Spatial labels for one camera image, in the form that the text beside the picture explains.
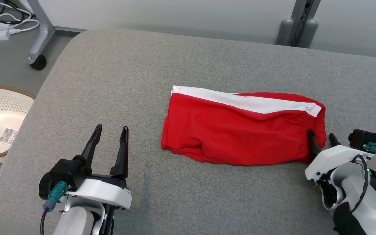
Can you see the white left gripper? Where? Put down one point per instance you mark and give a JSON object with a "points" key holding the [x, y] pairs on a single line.
{"points": [[106, 192]]}

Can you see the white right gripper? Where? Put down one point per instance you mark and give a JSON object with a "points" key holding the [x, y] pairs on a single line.
{"points": [[331, 160]]}

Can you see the red shorts with white trim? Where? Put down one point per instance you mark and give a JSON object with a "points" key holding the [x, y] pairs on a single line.
{"points": [[233, 133]]}

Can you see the paper label in basket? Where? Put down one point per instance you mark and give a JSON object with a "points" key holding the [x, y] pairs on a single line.
{"points": [[7, 136]]}

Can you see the black caster wheel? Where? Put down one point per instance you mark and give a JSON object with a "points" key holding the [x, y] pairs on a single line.
{"points": [[38, 62]]}

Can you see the grey metal trolley leg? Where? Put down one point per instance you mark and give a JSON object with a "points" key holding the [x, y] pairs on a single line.
{"points": [[42, 32]]}

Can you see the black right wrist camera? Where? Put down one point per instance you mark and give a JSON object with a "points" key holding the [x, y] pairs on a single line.
{"points": [[361, 138]]}

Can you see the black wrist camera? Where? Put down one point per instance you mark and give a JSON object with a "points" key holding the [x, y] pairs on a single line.
{"points": [[64, 173], [361, 138]]}

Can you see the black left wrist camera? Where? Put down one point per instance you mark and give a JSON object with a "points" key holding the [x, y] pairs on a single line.
{"points": [[64, 173]]}

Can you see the grey cylindrical post bumper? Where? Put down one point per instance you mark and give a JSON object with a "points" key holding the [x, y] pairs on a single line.
{"points": [[307, 34], [284, 32]]}

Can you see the grey metal wall post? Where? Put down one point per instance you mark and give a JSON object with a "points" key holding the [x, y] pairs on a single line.
{"points": [[300, 16]]}

